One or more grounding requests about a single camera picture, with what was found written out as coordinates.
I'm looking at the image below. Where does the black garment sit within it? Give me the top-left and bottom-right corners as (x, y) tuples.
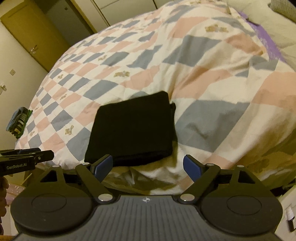
(85, 91), (176, 167)

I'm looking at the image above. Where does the stack of folded clothes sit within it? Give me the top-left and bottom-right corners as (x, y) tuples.
(6, 107), (33, 139)

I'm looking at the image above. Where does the person's left hand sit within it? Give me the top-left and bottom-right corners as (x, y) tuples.
(0, 176), (10, 232)

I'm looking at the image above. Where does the checkered pink grey quilt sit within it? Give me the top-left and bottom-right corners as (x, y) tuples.
(16, 1), (295, 195)

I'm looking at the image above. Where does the wooden door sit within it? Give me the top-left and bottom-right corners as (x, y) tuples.
(1, 1), (69, 71)

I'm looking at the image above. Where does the purple pillow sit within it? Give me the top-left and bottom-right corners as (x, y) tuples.
(238, 11), (285, 62)

